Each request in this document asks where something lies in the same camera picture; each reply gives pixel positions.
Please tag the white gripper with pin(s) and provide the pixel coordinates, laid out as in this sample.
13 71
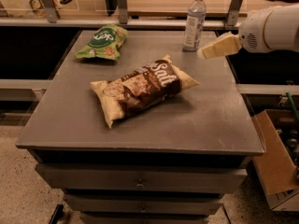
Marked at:
251 34

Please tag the clear blue plastic water bottle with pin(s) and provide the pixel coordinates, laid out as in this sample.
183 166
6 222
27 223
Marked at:
194 25

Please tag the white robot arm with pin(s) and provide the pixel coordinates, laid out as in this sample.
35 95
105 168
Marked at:
288 28

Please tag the brown and cream snack bag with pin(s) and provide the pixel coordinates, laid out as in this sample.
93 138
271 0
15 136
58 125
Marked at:
148 85

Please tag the green rice chip bag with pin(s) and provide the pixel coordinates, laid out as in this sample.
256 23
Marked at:
105 43

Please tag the cardboard box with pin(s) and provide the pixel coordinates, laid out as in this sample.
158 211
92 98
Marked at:
275 168

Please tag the grey drawer cabinet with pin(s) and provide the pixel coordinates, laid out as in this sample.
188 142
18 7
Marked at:
171 164

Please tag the metal railing post right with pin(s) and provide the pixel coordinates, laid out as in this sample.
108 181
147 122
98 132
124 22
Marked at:
233 12

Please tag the metal railing post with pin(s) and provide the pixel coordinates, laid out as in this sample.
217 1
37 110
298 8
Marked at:
51 13
123 11
233 12

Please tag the metal railing post middle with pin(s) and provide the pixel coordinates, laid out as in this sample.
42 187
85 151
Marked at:
123 11

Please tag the metal railing post left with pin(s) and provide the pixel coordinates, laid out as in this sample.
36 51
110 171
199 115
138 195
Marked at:
51 13

